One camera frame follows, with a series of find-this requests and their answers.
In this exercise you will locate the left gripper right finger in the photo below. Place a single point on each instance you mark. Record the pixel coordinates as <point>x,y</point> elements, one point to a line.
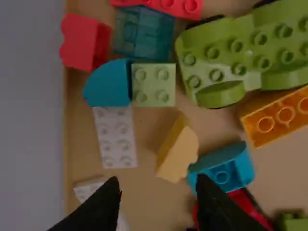
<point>216,211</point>

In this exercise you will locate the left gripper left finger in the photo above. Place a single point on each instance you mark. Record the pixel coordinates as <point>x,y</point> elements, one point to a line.
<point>101,209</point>

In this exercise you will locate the pale yellow toy brick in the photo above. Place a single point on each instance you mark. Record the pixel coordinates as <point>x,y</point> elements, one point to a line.
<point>178,154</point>

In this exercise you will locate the yellow toy car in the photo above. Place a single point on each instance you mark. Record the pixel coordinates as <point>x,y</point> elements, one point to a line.
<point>276,120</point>

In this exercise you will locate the clear toy brick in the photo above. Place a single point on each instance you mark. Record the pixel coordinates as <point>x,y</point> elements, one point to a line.
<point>83,190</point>

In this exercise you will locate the tan tray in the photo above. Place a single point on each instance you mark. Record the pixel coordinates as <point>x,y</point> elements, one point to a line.
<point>149,207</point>

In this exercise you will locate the blue rounded toy brick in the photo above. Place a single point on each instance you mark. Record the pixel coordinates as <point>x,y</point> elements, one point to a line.
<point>223,163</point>

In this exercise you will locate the white toy brick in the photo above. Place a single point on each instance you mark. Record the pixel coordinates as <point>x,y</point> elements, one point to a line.
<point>115,137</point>

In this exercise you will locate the green sloped toy brick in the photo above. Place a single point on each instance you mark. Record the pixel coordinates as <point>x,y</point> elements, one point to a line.
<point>293,221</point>

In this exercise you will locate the teal rounded toy brick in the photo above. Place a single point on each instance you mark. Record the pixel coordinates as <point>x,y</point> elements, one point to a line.
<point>108,84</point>

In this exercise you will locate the light green toy brick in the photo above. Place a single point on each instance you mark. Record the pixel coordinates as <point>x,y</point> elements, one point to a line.
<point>154,84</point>

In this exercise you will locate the green toy car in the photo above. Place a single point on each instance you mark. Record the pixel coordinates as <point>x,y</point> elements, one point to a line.
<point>228,55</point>

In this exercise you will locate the teal see-through toy brick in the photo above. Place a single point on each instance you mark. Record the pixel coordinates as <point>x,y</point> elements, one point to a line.
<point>144,33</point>

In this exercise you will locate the long red toy brick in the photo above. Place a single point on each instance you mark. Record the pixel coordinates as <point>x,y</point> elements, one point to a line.
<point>168,6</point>

